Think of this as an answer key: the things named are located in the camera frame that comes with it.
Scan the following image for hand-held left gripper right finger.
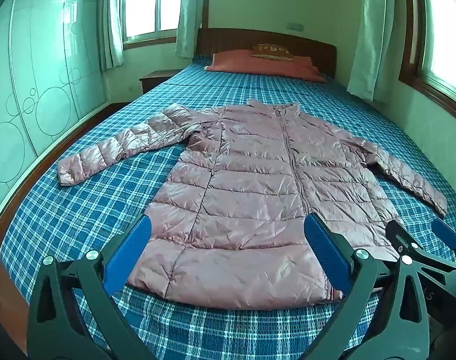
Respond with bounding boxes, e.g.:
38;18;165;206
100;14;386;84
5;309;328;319
303;212;434;360

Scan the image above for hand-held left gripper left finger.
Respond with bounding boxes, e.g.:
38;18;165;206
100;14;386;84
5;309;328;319
26;214;157;360

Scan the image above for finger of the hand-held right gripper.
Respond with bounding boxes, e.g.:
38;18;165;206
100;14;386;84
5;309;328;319
385;219;456;289
430;217;456;265

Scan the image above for pink puffer jacket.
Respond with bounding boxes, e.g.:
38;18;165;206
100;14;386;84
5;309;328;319
57;98;448;311

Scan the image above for bed with blue plaid sheet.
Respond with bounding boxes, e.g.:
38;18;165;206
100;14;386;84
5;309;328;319
0;54;456;360

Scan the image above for wooden nightstand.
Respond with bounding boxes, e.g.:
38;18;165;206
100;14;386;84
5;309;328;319
139;69;184;94

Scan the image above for glass door wardrobe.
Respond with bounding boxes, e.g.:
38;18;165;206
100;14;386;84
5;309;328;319
0;0;113;211

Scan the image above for large side window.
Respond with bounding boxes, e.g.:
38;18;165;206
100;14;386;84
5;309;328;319
398;0;456;128

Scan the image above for pale green curtain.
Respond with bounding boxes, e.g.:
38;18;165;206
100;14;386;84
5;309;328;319
175;0;211;59
100;0;124;70
346;0;417;103

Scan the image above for small patterned cushion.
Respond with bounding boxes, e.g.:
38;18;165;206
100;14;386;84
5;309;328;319
250;43;295;62

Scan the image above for red pillow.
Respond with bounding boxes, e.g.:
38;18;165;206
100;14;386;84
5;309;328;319
203;49;326;83

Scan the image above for wooden headboard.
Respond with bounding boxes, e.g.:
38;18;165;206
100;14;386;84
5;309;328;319
195;28;337;80

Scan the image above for window beside headboard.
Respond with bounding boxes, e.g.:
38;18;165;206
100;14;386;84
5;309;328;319
120;0;184;50

